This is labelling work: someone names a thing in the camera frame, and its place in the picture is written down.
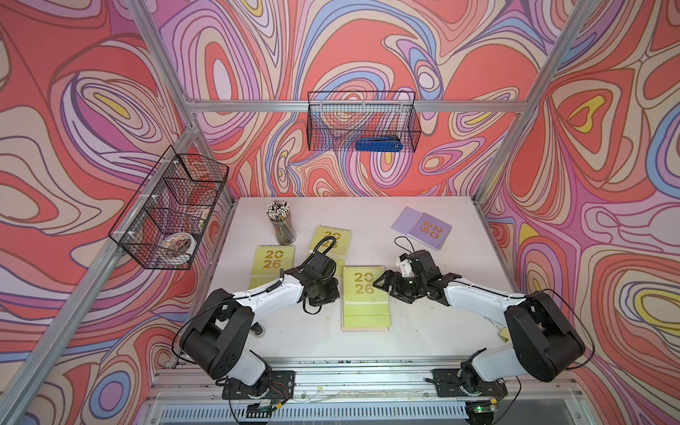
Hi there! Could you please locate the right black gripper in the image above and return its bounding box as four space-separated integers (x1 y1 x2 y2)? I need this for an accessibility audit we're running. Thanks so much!
373 270 426 303

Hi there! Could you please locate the green 2026 calendar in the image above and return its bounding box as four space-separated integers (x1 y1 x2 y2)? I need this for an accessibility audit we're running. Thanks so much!
248 245 295 290
309 225 352 278
342 266 391 328

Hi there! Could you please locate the purple 2026 calendar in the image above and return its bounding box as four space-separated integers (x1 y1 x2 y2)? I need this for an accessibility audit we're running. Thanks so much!
391 207 453 250

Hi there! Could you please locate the peach 2026 calendar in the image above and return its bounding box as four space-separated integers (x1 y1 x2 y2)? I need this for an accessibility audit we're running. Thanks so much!
341 326 390 332

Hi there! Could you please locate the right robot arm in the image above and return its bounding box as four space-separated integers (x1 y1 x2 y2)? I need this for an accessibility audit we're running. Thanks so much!
373 270 585 392

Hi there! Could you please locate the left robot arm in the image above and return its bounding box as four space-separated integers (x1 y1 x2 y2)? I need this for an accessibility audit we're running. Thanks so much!
179 269 339 388

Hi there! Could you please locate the beige and black stapler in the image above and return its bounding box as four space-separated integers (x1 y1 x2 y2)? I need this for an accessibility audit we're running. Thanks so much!
250 323 266 338

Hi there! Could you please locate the clear cup of coloured pencils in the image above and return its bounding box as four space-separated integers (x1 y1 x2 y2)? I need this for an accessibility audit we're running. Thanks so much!
266 199 297 245

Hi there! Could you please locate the yellow binder clip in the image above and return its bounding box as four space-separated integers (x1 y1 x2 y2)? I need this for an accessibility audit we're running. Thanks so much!
499 328 511 343

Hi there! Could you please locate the blue stapler in basket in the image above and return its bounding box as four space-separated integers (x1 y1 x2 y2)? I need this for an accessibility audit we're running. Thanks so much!
355 136 403 153

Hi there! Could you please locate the tape roll in basket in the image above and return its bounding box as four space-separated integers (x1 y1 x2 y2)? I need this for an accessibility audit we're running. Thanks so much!
159 232 197 265

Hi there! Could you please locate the right wrist camera with cable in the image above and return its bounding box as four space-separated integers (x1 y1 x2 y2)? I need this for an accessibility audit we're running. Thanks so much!
394 236 440 280

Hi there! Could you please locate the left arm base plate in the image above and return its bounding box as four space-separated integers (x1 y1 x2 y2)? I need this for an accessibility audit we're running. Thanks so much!
215 370 296 401

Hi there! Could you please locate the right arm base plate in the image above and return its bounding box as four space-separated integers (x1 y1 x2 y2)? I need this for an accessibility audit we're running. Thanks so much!
424 368 508 400

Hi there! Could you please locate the black wire basket left wall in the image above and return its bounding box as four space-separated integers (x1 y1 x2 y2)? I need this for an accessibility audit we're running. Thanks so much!
108 147 230 270

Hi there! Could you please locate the black wire basket wall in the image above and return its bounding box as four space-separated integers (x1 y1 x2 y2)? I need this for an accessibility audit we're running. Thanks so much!
306 89 421 153
108 147 230 270

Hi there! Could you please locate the black wire basket back wall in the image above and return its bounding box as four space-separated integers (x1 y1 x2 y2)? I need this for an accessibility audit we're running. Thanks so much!
306 89 421 153

